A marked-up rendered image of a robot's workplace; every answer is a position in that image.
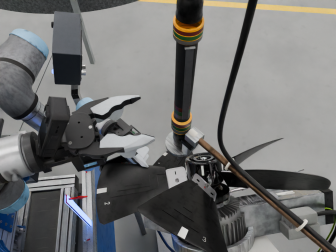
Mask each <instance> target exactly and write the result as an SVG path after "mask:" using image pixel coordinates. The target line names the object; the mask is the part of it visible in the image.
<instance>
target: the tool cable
mask: <svg viewBox="0 0 336 252"><path fill-rule="evenodd" d="M257 3H258V0H248V4H247V8H246V12H245V17H244V21H243V25H242V29H241V33H240V37H239V41H238V45H237V49H236V53H235V57H234V60H233V64H232V68H231V72H230V76H229V80H228V84H227V87H226V91H225V95H224V99H223V103H222V108H221V112H220V116H219V121H218V127H217V141H218V145H219V148H220V150H221V152H222V153H223V155H224V156H225V158H226V159H227V160H228V161H229V162H228V164H227V165H226V166H225V168H224V169H225V170H226V171H227V170H228V167H229V166H230V165H232V166H233V167H234V168H235V169H236V170H237V171H238V172H239V173H240V174H241V175H243V176H244V177H245V178H246V179H247V180H248V181H249V182H250V183H251V184H253V185H254V186H255V187H256V188H257V189H258V190H259V191H261V192H262V193H263V194H264V195H265V196H266V197H268V198H269V199H270V200H271V201H272V202H273V203H275V204H276V205H277V206H278V207H279V208H280V209H282V210H283V211H284V212H285V213H286V214H287V215H289V216H290V217H291V218H292V219H293V220H294V221H296V222H297V223H298V224H299V225H300V226H299V227H298V228H296V229H295V230H296V231H297V232H298V231H300V230H301V229H302V228H304V229H305V230H306V231H307V232H309V233H310V234H311V235H312V236H313V237H315V238H316V239H317V240H318V241H319V242H320V243H322V244H323V245H324V246H325V247H326V248H328V249H329V250H330V251H331V252H336V248H335V247H334V246H333V245H332V244H330V243H329V242H328V241H327V240H326V239H324V238H323V237H322V236H321V235H320V234H318V233H317V232H316V231H315V230H314V229H312V228H311V227H310V226H309V225H308V224H307V222H308V221H307V220H306V219H304V220H302V219H300V218H299V217H298V216H297V215H296V214H295V213H293V212H292V211H291V210H290V209H289V208H287V207H286V206H285V205H284V204H283V203H281V202H280V201H279V200H278V199H277V198H276V197H274V196H273V195H272V194H271V193H270V192H268V191H267V190H266V189H265V188H264V187H263V186H261V185H260V184H259V183H258V182H257V181H256V180H254V179H253V178H252V177H251V176H250V175H249V174H248V173H247V172H246V171H244V170H243V169H242V168H241V167H240V166H239V165H238V164H237V163H236V162H235V160H234V159H233V158H232V157H231V156H230V155H229V153H228V152H227V150H226V148H225V146H224V143H223V127H224V122H225V117H226V113H227V110H228V106H229V102H230V99H231V95H232V92H233V88H234V85H235V81H236V78H237V74H238V71H239V67H240V64H241V60H242V57H243V54H244V50H245V47H246V43H247V40H248V36H249V33H250V29H251V25H252V22H253V18H254V14H255V10H256V6H257Z"/></svg>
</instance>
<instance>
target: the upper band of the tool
mask: <svg viewBox="0 0 336 252"><path fill-rule="evenodd" d="M204 22H205V20H204V17H203V16H202V19H201V21H199V22H197V23H194V24H185V23H182V22H180V21H178V20H177V18H176V15H175V16H174V17H173V24H174V26H175V27H176V28H177V29H178V30H180V31H182V32H186V33H193V32H196V31H199V30H200V29H201V28H202V27H203V26H204ZM174 31H175V30H174ZM175 32H176V31H175ZM176 33H177V32H176ZM177 34H178V33H177ZM199 34H200V33H199ZM199 34H197V35H199ZM178 35H180V34H178ZM197 35H195V36H197ZM180 36H183V35H180ZM195 36H183V37H195ZM175 37H176V36H175ZM176 38H177V37H176ZM177 39H179V38H177ZM198 39H199V38H198ZM198 39H196V40H198ZM179 40H181V39H179ZM196 40H192V41H196ZM181 41H185V40H181ZM192 41H185V42H192Z"/></svg>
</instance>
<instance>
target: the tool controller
mask: <svg viewBox="0 0 336 252"><path fill-rule="evenodd" d="M51 27H52V28H53V35H52V63H53V75H54V83H55V84H56V85H80V84H81V79H82V76H86V71H85V70H82V69H86V64H82V60H83V52H82V19H81V15H80V14H79V13H70V12H62V11H55V12H54V21H52V22H51Z"/></svg>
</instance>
